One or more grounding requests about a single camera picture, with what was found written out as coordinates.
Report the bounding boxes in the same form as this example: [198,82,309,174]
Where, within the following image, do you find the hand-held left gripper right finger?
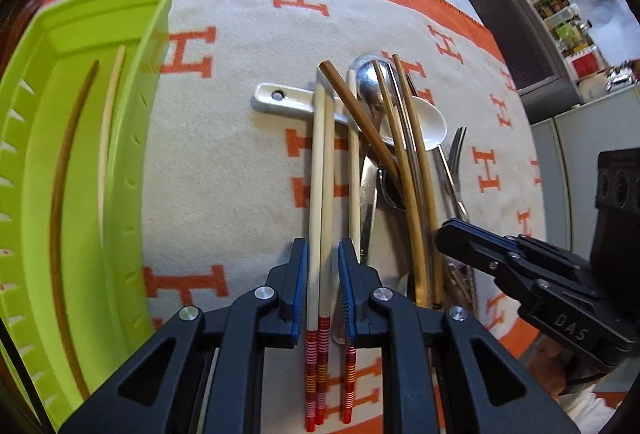
[338,238,582,434]

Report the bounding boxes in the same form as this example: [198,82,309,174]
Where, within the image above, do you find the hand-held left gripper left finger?
[59,238,309,434]

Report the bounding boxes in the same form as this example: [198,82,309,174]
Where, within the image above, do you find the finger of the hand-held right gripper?
[434,218,607,311]

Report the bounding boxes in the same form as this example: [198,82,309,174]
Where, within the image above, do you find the large metal spoon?
[332,54,398,346]

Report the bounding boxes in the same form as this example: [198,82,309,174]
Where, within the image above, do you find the green plastic utensil tray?
[0,0,178,432]

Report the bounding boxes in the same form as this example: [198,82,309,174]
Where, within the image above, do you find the white cabinet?
[530,86,640,265]

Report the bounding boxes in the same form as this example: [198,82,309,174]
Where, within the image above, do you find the white ceramic spoon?
[253,82,447,152]

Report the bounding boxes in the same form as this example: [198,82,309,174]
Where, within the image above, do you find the orange and cream printed blanket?
[42,0,561,434]

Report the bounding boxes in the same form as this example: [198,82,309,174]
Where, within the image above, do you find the shelf of jars and bottles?
[510,0,640,82]

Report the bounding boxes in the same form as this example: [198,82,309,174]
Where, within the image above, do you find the grey metal appliance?
[442,0,583,111]

